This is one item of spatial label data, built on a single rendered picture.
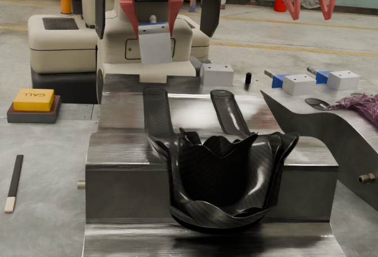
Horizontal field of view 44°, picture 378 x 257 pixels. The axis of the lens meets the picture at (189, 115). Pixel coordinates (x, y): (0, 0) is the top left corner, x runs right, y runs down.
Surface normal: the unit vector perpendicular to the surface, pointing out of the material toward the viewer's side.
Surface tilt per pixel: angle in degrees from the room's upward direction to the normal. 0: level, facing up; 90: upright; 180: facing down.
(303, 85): 90
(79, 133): 0
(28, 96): 0
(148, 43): 98
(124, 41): 98
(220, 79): 90
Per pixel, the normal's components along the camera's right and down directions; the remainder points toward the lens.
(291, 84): -0.92, 0.11
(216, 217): -0.11, 0.63
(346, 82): 0.40, 0.41
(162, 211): 0.12, 0.31
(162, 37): 0.10, 0.55
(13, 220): 0.07, -0.90
